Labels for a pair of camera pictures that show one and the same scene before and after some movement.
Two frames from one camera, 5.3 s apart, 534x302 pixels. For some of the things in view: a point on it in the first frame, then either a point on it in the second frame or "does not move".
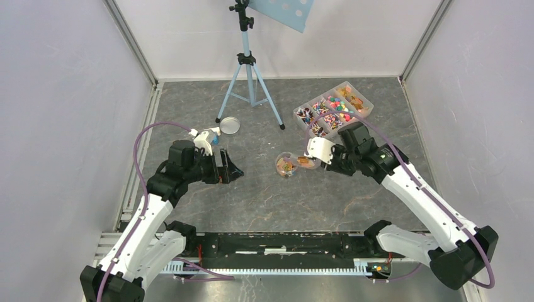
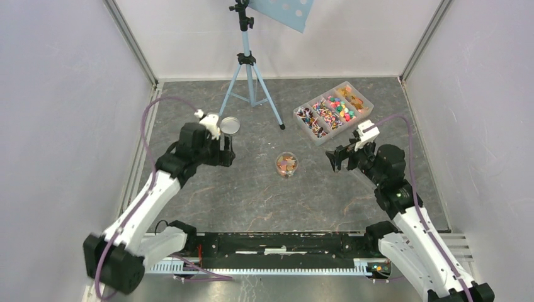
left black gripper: (227, 173) -> (222, 158)
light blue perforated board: (293, 13) does not move
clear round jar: (286, 163) does not move
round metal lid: (229, 125) does not move
